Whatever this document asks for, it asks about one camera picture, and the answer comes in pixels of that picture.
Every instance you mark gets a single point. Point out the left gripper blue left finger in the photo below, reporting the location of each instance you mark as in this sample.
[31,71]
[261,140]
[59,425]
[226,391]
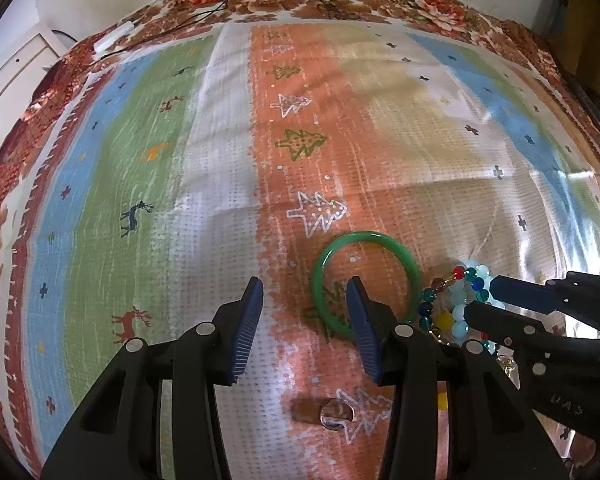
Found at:
[115,431]

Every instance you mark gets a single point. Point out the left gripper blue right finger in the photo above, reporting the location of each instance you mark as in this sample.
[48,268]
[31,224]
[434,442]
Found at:
[493,434]

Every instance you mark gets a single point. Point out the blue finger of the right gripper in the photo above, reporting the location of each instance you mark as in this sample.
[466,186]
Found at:
[505,322]
[576,295]

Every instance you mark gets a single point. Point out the floral brown bedspread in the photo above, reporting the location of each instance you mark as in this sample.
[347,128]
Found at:
[330,0]

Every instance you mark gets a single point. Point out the white headboard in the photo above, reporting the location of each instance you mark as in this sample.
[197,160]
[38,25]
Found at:
[23,68]

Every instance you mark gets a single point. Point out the green jade bangle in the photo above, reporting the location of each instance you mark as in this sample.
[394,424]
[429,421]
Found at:
[400,252]

